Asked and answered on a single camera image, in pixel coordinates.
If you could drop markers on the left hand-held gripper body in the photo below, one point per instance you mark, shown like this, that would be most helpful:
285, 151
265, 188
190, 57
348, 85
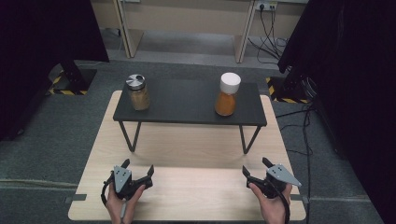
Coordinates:
123, 182

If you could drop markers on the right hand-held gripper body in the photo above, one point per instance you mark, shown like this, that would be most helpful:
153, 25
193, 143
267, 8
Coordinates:
277, 180

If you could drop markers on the metal-lidded jar of tan powder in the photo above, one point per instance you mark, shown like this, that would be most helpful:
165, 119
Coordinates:
139, 93

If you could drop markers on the white-lidded jar of orange powder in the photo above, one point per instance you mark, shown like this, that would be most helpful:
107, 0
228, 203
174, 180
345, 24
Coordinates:
226, 99

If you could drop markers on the black metal shelf rack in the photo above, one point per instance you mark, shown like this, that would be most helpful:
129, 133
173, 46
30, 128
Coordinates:
186, 102

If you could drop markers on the person's left hand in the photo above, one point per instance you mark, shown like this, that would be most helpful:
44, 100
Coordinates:
116, 207

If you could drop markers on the person's right hand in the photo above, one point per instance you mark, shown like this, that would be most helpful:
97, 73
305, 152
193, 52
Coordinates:
274, 208

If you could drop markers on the yellow black hazard tape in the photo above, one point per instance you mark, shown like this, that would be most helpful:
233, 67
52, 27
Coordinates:
288, 100
63, 91

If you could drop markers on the black stand base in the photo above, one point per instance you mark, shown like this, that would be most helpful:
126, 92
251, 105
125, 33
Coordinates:
292, 87
76, 77

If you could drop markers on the black curtain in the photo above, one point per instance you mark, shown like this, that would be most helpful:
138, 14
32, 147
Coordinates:
351, 77
37, 46

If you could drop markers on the pale wooden desk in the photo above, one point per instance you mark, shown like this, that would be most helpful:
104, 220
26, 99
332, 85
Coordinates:
186, 18

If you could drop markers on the grey table bracket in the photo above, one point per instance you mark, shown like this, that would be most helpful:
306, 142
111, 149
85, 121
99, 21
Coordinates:
75, 198
300, 199

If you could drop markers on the white wall power socket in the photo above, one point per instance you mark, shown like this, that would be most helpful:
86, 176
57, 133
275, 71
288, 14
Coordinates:
266, 5

